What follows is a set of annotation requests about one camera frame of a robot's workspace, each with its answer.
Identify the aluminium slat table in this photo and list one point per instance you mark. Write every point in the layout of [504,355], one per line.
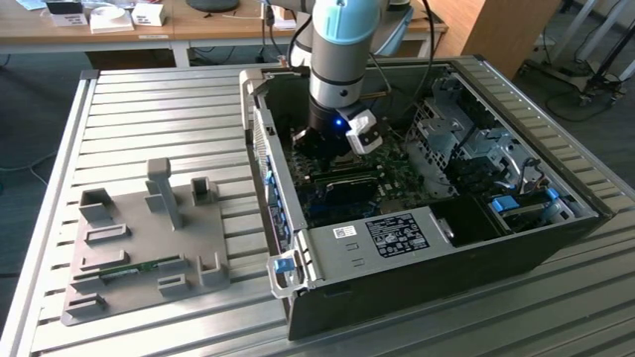
[162,111]

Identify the white labelled box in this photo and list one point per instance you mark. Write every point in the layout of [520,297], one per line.
[69,19]
[148,15]

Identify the green motherboard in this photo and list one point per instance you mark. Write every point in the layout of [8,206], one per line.
[396,175]

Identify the grey parts rack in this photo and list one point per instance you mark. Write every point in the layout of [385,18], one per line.
[138,238]

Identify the dark round object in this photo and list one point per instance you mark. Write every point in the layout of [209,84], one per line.
[210,4]

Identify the open PC case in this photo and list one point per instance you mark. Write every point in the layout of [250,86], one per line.
[396,305]

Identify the blue disk carrier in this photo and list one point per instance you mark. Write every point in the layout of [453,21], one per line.
[552,193]
[503,204]

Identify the wooden desk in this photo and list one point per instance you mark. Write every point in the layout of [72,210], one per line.
[222,26]
[29,31]

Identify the wooden cabinet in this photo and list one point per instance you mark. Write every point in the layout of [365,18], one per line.
[505,33]

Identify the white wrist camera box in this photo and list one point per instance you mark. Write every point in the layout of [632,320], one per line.
[364,135]

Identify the white metal frame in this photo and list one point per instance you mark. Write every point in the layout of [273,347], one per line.
[580,22]

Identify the white round holder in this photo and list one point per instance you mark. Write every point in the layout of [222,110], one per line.
[110,22]

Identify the metal drive cage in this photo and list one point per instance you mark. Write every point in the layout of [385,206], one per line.
[436,141]

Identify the silver power supply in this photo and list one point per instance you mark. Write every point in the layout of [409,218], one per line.
[346,256]

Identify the green RAM stick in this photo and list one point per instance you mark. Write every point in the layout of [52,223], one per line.
[346,174]
[129,269]

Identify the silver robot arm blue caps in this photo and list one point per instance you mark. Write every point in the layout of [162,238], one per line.
[337,56]

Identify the blue release tab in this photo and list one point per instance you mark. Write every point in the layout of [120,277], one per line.
[282,266]

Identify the pale blue teach pendant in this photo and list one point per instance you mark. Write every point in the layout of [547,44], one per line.
[396,29]

